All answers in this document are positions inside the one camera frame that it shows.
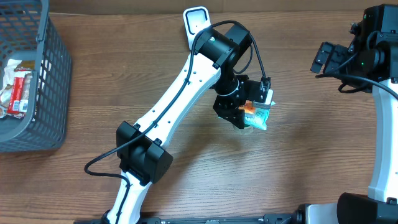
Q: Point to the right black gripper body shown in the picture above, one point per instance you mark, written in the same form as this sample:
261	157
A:
336	58

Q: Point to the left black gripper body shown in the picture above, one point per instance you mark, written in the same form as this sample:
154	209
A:
226	102

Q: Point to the orange small box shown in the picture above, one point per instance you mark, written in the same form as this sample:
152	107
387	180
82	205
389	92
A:
248	108

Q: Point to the teal wet wipes pack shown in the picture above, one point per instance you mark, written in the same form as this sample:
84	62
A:
258	120

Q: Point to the red snack bar packet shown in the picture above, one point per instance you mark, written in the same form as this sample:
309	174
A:
19	99

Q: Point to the beige snack bag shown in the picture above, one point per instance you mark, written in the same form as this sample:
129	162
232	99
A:
13	65

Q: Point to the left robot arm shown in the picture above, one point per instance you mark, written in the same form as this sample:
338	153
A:
141	147

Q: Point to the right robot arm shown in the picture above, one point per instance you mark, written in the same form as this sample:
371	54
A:
368	64

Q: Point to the white barcode scanner stand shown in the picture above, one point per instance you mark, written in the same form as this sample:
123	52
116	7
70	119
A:
195	19

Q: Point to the grey plastic mesh basket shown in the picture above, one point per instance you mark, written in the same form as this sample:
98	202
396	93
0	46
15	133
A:
27	33

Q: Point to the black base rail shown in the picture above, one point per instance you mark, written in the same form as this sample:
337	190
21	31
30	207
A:
275	218

